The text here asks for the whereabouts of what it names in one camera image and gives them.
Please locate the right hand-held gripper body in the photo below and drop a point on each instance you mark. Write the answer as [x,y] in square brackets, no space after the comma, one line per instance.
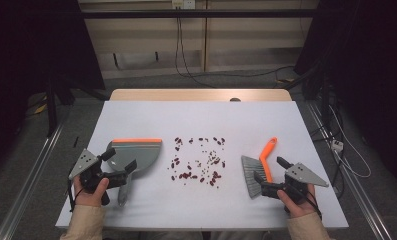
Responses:
[301,175]

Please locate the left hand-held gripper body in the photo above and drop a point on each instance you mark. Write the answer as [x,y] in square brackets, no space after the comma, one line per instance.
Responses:
[89,176]

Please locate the grey dustpan with orange edge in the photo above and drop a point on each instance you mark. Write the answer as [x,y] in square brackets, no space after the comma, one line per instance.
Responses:
[142,153]

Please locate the red beans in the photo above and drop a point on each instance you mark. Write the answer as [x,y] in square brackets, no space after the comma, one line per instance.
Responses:
[186,175]

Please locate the person's left hand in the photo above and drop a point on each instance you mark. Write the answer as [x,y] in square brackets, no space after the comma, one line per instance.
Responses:
[89,199]

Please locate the person's right hand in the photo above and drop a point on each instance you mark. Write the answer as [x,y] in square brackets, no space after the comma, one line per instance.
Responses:
[301,210]

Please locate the white power adapter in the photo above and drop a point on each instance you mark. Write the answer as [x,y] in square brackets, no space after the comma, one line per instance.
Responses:
[337,145]

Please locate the black metal stand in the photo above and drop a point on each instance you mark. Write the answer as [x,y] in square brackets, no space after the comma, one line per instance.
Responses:
[51,106]

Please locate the dark round table grommet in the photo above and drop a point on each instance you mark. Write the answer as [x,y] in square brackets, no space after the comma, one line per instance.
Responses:
[235,99]

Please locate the yellow floor tape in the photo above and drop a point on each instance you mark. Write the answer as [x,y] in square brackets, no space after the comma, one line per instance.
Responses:
[41,108]

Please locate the black curtain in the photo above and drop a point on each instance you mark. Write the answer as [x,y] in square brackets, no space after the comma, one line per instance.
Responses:
[26,50]
[369,66]

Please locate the black horizontal metal bar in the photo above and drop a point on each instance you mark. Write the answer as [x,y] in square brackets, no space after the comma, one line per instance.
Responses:
[199,13]

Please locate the metal floor rail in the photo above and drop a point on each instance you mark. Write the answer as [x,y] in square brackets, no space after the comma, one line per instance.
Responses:
[359,200]
[29,186]

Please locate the white wall outlet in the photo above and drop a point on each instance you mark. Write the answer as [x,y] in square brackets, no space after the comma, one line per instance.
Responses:
[183,3]

